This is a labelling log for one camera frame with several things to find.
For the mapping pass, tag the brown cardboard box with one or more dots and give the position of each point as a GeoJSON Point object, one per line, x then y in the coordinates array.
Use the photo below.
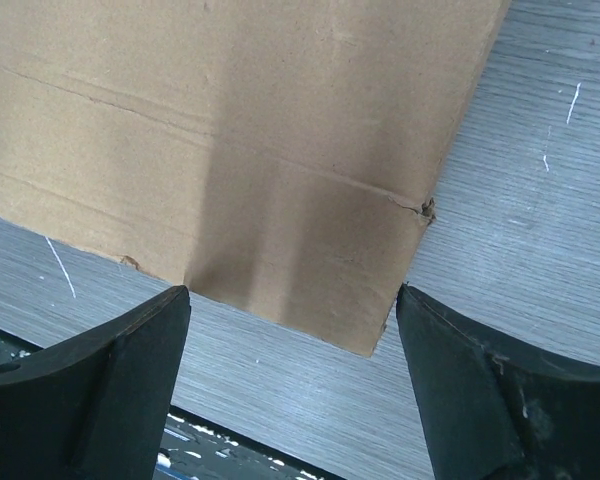
{"type": "Point", "coordinates": [276, 156]}

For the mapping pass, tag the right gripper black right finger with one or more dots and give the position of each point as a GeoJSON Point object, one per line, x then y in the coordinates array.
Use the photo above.
{"type": "Point", "coordinates": [493, 406]}

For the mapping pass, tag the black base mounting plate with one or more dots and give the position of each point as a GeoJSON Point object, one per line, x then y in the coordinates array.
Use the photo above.
{"type": "Point", "coordinates": [191, 451]}

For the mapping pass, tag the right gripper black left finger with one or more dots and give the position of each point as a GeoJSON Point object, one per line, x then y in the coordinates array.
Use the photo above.
{"type": "Point", "coordinates": [94, 406]}

